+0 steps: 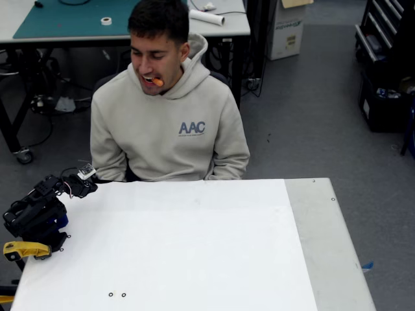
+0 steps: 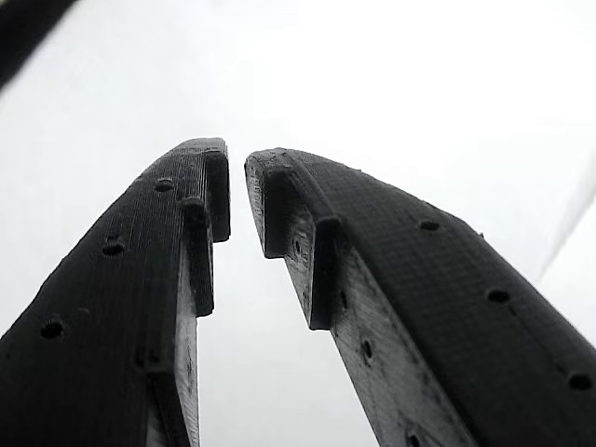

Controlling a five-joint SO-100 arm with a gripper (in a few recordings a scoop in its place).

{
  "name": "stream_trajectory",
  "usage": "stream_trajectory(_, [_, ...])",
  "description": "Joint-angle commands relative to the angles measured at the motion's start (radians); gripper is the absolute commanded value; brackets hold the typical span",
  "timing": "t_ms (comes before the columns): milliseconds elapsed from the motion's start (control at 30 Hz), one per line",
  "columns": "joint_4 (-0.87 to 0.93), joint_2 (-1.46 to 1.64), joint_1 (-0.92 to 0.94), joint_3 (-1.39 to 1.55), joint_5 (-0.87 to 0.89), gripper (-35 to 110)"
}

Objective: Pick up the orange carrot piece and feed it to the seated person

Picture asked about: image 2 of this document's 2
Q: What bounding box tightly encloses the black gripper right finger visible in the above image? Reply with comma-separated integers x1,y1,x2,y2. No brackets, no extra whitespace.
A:
243,147,596,447

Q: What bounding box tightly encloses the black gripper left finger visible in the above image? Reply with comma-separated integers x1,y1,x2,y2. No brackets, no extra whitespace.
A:
0,137,232,447

